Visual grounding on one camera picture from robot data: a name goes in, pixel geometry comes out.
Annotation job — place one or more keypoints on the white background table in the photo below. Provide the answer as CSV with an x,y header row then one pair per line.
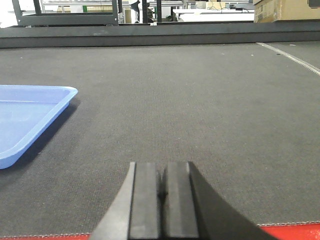
x,y
214,15

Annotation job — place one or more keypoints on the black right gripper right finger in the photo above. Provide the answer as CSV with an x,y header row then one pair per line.
x,y
193,210

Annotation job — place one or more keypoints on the dark metal frame rack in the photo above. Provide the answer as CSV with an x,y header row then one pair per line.
x,y
68,12

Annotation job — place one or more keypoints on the dark grey table mat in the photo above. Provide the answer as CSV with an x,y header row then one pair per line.
x,y
247,115

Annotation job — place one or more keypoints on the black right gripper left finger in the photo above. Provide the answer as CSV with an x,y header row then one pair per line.
x,y
135,212

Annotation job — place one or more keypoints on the blue plastic tray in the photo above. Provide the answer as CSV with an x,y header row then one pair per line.
x,y
26,111

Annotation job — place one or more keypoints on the brown cardboard box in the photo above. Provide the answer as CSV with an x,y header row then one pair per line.
x,y
268,11

